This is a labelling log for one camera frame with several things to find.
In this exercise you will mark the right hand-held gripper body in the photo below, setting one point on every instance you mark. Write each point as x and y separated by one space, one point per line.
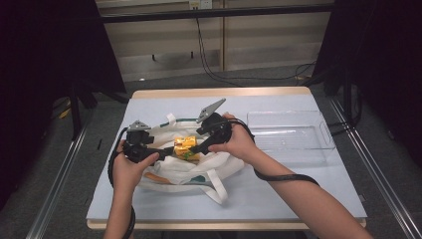
217 129

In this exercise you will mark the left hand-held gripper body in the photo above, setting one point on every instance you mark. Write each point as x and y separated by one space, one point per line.
137 142

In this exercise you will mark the yellow juice carton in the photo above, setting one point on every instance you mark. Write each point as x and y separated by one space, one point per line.
185 146

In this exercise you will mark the white canvas tote bag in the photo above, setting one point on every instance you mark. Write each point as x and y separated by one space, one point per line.
185 172

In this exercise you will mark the clear plastic container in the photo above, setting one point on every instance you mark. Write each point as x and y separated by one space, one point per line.
292 139

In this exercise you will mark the person's right hand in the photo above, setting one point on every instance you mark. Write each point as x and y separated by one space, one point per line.
239 142

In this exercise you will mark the person's left hand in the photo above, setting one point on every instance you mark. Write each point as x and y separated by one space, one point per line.
127 176

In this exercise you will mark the black metal stand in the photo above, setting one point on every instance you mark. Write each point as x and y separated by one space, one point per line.
75 113

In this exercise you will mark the yellow object on floor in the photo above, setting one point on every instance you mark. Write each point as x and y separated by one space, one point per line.
64 113

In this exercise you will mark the black horizontal bar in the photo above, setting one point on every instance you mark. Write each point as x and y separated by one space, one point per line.
215 13

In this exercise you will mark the dark curtain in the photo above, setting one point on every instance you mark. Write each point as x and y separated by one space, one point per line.
49 49
381 66

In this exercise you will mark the metal floor rail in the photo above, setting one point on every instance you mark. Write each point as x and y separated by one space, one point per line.
375 166
56 186

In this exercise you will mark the white wall outlet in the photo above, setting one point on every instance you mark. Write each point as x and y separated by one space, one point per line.
200 4

